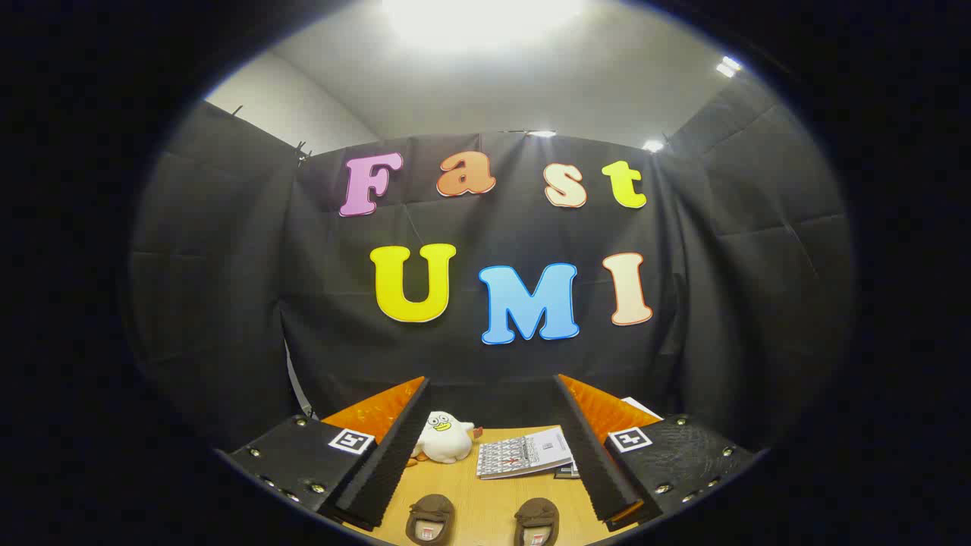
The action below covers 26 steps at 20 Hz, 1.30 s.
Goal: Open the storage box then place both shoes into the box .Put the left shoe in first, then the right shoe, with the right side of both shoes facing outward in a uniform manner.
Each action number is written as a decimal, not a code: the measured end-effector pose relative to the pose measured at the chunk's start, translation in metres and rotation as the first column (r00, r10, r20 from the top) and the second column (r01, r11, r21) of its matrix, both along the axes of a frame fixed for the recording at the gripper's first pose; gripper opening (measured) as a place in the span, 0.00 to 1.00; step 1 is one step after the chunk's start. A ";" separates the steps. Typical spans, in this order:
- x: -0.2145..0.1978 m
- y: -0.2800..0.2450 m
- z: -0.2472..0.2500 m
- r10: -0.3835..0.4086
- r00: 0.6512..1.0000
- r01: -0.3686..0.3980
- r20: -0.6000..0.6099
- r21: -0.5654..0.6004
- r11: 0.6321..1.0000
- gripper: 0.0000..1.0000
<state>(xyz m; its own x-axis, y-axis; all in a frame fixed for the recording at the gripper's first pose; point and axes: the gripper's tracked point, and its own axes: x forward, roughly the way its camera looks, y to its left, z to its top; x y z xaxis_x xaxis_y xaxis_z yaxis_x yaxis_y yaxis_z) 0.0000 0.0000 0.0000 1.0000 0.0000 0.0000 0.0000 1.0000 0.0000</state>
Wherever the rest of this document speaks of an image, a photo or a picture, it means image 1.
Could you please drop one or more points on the brown fuzzy shoe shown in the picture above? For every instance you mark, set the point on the brown fuzzy shoe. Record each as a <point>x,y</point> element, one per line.
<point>537,516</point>
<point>430,512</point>

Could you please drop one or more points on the grey white patterned book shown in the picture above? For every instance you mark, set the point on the grey white patterned book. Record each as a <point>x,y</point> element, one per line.
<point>523,451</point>

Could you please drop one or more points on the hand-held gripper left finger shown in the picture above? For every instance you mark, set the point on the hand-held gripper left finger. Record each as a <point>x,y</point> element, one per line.
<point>391,455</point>

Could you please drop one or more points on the ceiling spot light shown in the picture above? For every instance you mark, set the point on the ceiling spot light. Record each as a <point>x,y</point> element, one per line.
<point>728,66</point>
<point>542,133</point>
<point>653,145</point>

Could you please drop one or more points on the thin white book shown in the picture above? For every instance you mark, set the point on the thin white book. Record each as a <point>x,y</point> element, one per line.
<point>639,408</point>

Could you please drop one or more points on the large ceiling light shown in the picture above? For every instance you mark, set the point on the large ceiling light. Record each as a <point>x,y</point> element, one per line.
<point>478,19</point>

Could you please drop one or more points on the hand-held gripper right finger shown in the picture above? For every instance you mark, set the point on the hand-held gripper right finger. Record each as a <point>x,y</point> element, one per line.
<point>592,455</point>

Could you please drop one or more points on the white duck plush toy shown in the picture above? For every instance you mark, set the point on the white duck plush toy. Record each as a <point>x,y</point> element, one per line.
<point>447,444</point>

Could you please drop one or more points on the black book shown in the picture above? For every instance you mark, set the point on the black book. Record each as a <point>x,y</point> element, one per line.
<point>567,472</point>

